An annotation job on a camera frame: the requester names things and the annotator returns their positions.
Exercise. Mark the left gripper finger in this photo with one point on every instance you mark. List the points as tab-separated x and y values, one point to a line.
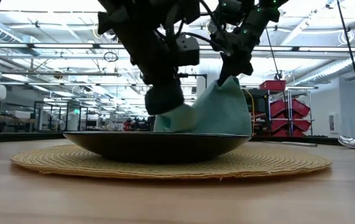
164	99

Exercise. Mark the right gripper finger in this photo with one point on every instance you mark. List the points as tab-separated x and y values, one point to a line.
234	68

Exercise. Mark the teal cloth napkin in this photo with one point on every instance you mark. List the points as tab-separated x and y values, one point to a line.
224	112

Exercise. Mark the dark patterned plate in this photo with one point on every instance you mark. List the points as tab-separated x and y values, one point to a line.
155	147

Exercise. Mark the silver knife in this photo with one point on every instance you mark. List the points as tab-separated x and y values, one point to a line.
301	144

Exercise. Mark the round yellow woven placemat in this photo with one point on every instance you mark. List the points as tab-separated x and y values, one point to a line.
56	161

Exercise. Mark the white building column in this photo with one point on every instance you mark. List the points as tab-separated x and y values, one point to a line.
202	88

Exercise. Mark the black monitor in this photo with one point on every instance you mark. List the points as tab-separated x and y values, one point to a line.
259	101

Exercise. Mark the red box on rack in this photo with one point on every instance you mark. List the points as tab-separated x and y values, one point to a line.
272	85

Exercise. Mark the silver metal shelf rack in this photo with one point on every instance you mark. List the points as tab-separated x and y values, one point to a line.
301	88

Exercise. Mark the thin black slanted pole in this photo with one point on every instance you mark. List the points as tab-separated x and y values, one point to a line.
353	62

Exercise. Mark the cluttered background workbench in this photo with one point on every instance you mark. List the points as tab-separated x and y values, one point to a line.
9	119

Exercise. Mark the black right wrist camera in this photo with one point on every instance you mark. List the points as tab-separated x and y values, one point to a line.
219	42

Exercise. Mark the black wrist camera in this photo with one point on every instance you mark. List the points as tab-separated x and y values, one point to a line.
189	49
219	42

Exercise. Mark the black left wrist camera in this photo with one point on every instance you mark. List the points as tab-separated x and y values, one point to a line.
189	49

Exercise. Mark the silver spiral air duct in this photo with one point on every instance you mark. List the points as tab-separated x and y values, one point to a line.
335	67
9	35

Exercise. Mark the grey wall panel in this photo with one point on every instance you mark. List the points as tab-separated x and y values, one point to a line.
331	123

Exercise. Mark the black metal cage frame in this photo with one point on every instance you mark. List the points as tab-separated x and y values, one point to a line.
34	118

